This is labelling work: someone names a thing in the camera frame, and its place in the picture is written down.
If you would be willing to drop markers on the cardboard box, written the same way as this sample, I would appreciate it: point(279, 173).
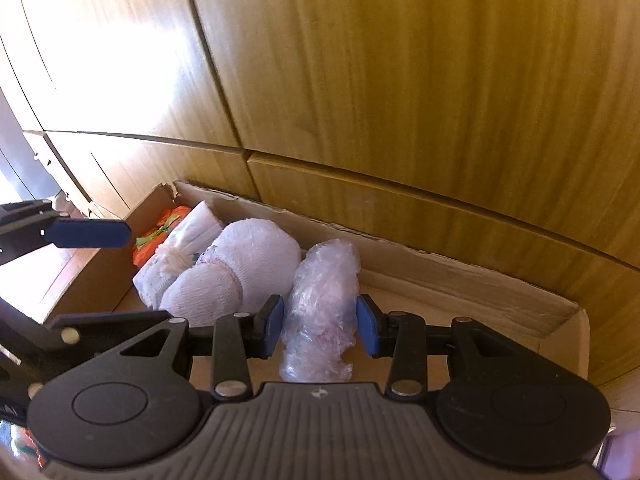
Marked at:
point(450, 280)

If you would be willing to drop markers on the wooden wardrobe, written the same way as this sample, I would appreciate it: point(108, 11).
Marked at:
point(400, 85)

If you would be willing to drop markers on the clear plastic bundle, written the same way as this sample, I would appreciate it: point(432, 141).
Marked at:
point(320, 300)

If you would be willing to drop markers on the white tied cloth bundle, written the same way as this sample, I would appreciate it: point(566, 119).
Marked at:
point(190, 230)

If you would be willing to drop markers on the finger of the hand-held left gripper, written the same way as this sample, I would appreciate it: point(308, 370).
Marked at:
point(100, 327)
point(90, 233)

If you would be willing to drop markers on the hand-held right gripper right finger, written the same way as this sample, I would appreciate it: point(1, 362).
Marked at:
point(367, 327)

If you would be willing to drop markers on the white rolled sock pair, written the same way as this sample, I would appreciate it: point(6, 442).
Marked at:
point(250, 255)

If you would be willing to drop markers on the orange bundle with green tie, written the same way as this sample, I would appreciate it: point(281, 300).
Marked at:
point(143, 256)

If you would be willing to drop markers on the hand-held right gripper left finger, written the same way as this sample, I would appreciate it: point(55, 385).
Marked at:
point(272, 327)

